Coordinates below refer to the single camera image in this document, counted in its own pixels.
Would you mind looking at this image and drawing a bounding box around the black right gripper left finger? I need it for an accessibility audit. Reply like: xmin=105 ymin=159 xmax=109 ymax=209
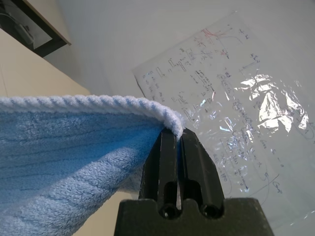
xmin=138 ymin=129 xmax=179 ymax=205

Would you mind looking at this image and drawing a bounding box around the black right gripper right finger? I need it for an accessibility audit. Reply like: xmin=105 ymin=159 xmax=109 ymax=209
xmin=179 ymin=129 xmax=225 ymax=205

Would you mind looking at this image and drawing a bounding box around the light blue towel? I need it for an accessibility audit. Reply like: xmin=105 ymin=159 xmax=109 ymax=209
xmin=0 ymin=94 xmax=188 ymax=236

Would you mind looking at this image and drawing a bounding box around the clear plastic sheet with writing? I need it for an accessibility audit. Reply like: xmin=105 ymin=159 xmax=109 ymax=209
xmin=131 ymin=9 xmax=315 ymax=226

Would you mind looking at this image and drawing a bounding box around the black framed side table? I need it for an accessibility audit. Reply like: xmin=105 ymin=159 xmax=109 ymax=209
xmin=0 ymin=0 xmax=72 ymax=59

